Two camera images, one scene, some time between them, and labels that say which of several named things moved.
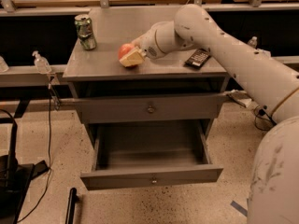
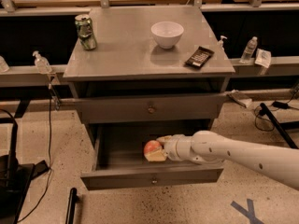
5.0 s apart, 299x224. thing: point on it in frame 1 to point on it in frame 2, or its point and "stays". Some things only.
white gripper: [149, 46] to [172, 147]
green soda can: [85, 32] stays
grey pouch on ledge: [240, 97] stays
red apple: [125, 48] to [151, 146]
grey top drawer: [151, 108] stays
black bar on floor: [71, 206] stays
